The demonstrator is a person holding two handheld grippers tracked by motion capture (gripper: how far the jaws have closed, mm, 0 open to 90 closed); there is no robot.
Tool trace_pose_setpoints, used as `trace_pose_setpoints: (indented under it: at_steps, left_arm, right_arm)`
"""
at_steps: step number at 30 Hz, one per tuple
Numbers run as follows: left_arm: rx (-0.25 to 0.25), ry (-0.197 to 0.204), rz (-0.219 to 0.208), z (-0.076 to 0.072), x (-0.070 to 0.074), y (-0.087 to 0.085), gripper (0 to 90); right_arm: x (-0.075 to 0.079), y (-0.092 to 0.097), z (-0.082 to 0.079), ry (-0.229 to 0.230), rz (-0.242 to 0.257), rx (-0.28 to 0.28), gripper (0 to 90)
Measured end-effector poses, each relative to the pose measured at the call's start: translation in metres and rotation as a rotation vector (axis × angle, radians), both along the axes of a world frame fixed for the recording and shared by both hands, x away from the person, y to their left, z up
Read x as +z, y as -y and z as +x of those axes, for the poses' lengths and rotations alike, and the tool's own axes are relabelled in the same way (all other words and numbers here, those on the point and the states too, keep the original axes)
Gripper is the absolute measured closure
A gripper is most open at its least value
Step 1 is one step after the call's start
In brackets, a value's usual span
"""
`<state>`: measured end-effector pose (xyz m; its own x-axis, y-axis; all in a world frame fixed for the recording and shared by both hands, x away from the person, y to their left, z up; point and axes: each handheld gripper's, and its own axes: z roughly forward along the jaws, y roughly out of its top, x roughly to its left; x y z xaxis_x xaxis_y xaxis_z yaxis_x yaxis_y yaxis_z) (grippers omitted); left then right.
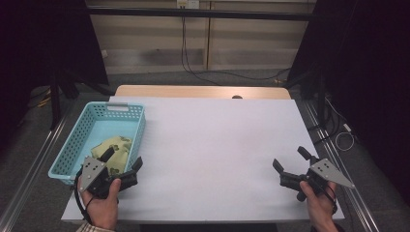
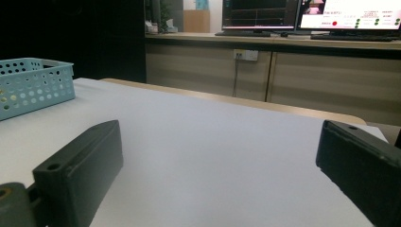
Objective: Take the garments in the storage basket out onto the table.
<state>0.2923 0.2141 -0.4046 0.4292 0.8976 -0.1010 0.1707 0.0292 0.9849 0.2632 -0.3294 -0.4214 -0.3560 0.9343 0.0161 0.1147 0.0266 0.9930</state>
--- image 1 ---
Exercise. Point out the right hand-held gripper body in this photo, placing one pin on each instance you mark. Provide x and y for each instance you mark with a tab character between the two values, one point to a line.
328	172

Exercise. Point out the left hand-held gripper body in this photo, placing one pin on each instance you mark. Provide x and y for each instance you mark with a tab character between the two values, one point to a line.
92	174

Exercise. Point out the green printed baby romper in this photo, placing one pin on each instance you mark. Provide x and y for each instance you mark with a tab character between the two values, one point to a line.
119	146

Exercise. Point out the light blue plastic basket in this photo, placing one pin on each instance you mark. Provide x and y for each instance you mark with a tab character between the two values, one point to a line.
74	141

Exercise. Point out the person's right hand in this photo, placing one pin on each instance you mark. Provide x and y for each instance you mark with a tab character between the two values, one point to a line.
320	209

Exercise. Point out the person's left hand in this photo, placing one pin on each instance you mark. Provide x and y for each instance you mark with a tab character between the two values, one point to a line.
101	211

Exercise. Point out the black metal stand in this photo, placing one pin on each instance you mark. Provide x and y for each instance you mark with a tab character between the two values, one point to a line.
321	106
54	106

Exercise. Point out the white table cover board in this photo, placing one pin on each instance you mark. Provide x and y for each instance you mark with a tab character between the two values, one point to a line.
193	129

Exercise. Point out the dark round table grommet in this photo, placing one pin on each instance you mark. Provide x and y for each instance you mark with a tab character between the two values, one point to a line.
237	97

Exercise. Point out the black curtain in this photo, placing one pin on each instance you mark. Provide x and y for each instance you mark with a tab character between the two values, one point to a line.
370	64
38	42

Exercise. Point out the black horizontal metal bar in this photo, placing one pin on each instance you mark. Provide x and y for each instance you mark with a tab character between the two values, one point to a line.
193	13

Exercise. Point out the aluminium floor rail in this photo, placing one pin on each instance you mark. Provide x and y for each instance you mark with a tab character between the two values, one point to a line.
361	211
29	175

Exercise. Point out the small white wall fitting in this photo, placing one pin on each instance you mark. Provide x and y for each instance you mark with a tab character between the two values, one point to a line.
104	53

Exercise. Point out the white wall socket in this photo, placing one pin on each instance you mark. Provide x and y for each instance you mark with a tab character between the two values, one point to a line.
188	3

